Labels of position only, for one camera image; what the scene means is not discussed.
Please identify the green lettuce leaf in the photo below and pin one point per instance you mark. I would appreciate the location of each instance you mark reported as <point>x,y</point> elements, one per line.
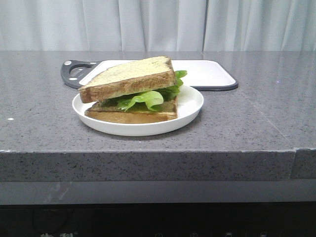
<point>153,99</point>

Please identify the bread slice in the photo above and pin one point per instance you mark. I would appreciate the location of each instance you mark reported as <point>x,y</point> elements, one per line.
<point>109,111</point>
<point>129,78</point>

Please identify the white round plate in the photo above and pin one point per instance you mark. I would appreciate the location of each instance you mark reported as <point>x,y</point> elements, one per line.
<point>190,101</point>

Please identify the white grey cutting board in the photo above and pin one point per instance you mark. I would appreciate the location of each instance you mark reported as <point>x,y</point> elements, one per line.
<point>203,75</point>

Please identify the white pleated curtain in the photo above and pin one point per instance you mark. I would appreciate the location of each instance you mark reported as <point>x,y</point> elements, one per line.
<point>158,25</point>

